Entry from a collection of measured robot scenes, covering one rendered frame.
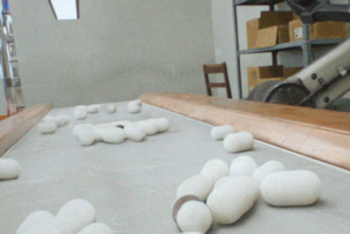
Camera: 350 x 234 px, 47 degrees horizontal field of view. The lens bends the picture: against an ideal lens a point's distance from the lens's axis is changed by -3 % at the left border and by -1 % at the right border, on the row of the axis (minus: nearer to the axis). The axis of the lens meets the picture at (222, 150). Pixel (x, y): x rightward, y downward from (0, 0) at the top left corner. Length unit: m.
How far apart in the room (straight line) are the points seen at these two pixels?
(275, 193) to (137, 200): 0.10
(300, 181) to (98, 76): 4.85
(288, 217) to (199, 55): 5.16
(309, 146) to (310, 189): 0.15
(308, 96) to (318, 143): 0.51
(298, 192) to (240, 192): 0.04
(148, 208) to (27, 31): 4.82
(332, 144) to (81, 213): 0.23
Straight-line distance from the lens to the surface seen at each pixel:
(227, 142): 0.42
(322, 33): 2.94
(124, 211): 0.28
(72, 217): 0.22
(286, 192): 0.25
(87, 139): 0.57
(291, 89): 0.89
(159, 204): 0.28
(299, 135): 0.42
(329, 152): 0.37
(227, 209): 0.22
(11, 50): 1.29
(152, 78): 5.18
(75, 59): 5.05
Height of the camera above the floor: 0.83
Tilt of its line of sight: 11 degrees down
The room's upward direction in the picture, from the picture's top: 4 degrees counter-clockwise
